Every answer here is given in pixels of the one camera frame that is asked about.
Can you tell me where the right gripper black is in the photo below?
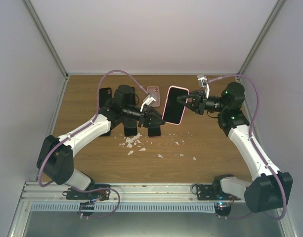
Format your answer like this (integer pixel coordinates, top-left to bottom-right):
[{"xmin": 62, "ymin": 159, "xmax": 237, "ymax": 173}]
[{"xmin": 176, "ymin": 89, "xmax": 227, "ymax": 115}]

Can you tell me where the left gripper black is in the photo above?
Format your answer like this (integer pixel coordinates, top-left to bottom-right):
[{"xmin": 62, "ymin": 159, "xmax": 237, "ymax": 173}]
[{"xmin": 123, "ymin": 105, "xmax": 166, "ymax": 128}]

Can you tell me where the black phone face down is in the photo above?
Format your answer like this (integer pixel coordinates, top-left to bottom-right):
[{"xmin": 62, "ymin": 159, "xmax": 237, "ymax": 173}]
[{"xmin": 124, "ymin": 124, "xmax": 138, "ymax": 137}]

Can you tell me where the black phone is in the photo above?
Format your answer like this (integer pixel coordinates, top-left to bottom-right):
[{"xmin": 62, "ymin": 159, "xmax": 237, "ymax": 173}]
[{"xmin": 101, "ymin": 131, "xmax": 111, "ymax": 136}]

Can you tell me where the black phone case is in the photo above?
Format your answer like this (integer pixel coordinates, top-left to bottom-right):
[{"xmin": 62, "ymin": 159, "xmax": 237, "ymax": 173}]
[{"xmin": 99, "ymin": 87, "xmax": 112, "ymax": 108}]

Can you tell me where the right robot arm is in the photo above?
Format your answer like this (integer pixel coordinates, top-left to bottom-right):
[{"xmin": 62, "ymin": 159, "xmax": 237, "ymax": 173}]
[{"xmin": 176, "ymin": 82, "xmax": 293, "ymax": 219}]

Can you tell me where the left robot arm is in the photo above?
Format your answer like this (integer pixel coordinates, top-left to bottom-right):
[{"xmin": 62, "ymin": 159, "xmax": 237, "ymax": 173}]
[{"xmin": 37, "ymin": 85, "xmax": 165, "ymax": 199}]

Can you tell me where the white debris pile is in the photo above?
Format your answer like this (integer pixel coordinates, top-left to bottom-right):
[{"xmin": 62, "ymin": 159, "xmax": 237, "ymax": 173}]
[{"xmin": 119, "ymin": 133, "xmax": 198, "ymax": 160}]

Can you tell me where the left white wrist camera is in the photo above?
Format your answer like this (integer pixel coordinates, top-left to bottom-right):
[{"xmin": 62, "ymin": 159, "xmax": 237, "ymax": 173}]
[{"xmin": 140, "ymin": 93, "xmax": 159, "ymax": 112}]

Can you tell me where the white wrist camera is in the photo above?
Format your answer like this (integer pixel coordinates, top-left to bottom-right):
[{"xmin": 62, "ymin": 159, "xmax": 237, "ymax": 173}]
[
  {"xmin": 197, "ymin": 75, "xmax": 210, "ymax": 99},
  {"xmin": 140, "ymin": 93, "xmax": 159, "ymax": 112}
]

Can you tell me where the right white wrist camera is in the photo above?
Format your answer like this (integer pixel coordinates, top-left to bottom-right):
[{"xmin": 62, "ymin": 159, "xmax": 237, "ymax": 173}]
[{"xmin": 197, "ymin": 75, "xmax": 210, "ymax": 99}]

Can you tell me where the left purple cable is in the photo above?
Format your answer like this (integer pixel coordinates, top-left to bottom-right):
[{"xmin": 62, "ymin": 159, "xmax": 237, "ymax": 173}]
[{"xmin": 38, "ymin": 70, "xmax": 153, "ymax": 220}]

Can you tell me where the purple cable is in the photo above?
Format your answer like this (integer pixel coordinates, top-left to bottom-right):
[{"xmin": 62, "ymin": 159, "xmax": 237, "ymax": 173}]
[
  {"xmin": 208, "ymin": 74, "xmax": 288, "ymax": 221},
  {"xmin": 38, "ymin": 70, "xmax": 153, "ymax": 220}
]

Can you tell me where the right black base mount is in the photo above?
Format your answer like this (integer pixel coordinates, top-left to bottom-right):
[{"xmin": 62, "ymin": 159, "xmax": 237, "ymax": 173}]
[{"xmin": 190, "ymin": 183, "xmax": 224, "ymax": 200}]

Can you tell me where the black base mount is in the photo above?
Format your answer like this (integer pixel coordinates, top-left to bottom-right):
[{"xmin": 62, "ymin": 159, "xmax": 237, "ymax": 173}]
[
  {"xmin": 190, "ymin": 183, "xmax": 224, "ymax": 200},
  {"xmin": 62, "ymin": 184, "xmax": 111, "ymax": 201}
]

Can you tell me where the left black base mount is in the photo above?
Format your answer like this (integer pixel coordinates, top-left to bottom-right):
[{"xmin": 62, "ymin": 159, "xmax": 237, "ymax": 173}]
[{"xmin": 62, "ymin": 184, "xmax": 111, "ymax": 201}]

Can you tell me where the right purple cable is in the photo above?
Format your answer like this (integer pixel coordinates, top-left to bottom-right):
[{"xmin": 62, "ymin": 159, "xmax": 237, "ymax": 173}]
[{"xmin": 208, "ymin": 74, "xmax": 288, "ymax": 221}]

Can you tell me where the aluminium front rail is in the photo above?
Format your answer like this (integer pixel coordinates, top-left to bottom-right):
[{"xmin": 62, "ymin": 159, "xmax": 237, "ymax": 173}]
[{"xmin": 20, "ymin": 182, "xmax": 243, "ymax": 203}]

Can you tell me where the grey slotted cable duct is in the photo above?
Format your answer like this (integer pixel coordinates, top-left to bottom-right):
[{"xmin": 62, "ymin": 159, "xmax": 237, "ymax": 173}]
[{"xmin": 31, "ymin": 202, "xmax": 215, "ymax": 213}]

